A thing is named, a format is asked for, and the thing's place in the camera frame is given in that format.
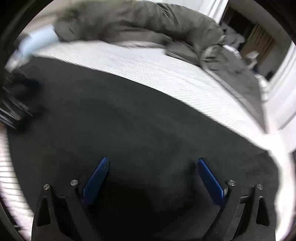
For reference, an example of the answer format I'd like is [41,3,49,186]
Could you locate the white honeycomb mattress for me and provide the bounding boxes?
[3,42,295,240]

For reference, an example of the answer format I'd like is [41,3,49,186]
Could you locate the clothes pile on rack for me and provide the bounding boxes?
[221,23,245,49]

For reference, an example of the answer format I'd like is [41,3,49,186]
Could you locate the dark grey duvet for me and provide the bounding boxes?
[53,1,266,128]

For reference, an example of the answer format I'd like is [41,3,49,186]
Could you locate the white sheer curtain right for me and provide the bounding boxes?
[265,42,295,152]

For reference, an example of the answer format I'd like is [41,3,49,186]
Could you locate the brown curtain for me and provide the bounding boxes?
[240,24,275,64]

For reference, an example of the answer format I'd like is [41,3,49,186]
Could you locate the white chair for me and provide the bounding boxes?
[245,51,259,69]

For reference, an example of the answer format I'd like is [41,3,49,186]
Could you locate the black pants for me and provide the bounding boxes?
[8,57,278,240]

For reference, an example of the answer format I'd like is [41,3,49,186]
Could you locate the light blue bolster pillow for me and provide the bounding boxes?
[16,25,59,60]

